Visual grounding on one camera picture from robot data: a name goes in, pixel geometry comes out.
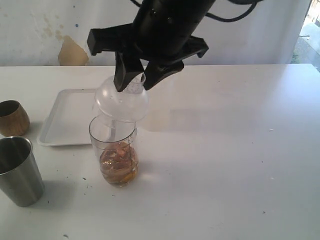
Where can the white rectangular tray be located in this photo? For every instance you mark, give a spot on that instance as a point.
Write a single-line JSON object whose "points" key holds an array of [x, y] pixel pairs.
{"points": [[68, 122]]}

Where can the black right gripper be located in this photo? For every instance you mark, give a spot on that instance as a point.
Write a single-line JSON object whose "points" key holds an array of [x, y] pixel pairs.
{"points": [[165, 40]]}

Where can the clear plastic shaker cup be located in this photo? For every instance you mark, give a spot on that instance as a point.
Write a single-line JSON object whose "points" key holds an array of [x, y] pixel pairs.
{"points": [[113, 143]]}

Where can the stainless steel cup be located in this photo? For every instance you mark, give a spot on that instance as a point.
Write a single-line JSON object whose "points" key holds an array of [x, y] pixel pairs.
{"points": [[20, 178]]}

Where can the brown wooden cup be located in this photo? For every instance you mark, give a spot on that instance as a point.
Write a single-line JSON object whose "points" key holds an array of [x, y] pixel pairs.
{"points": [[14, 120]]}

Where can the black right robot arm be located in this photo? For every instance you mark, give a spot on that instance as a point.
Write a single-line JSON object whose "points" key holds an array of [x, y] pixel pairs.
{"points": [[193, 9]]}

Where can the translucent plastic container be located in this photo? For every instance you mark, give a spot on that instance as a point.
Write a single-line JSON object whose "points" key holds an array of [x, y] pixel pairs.
{"points": [[158, 113]]}

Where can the clear plastic dome lid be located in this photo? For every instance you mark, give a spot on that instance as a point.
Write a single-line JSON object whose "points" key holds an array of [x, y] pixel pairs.
{"points": [[130, 105]]}

